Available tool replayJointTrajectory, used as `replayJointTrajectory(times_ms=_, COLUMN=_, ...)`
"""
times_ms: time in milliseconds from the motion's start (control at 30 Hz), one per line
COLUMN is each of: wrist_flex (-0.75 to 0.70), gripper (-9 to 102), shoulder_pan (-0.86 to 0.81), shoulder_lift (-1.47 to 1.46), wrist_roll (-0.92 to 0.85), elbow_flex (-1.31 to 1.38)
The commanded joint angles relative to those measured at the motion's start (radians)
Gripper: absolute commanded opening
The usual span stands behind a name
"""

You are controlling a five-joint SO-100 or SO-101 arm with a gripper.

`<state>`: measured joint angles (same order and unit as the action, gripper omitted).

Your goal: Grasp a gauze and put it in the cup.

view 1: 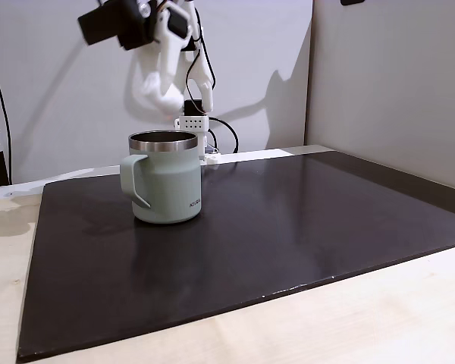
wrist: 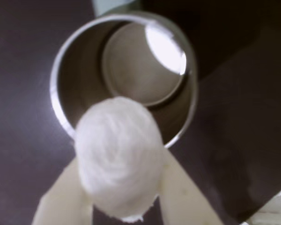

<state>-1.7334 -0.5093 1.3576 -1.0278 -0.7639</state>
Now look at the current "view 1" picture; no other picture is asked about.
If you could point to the pale green steel-rimmed mug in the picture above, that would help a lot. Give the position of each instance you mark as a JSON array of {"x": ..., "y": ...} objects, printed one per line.
[{"x": 167, "y": 182}]

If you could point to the black wall fixture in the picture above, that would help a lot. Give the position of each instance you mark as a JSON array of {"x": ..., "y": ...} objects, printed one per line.
[{"x": 352, "y": 2}]

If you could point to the black camera box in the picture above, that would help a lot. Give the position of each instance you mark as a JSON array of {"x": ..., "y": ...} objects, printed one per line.
[{"x": 113, "y": 24}]

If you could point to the black table mat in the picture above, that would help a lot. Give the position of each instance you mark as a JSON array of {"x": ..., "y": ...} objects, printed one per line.
[{"x": 227, "y": 246}]

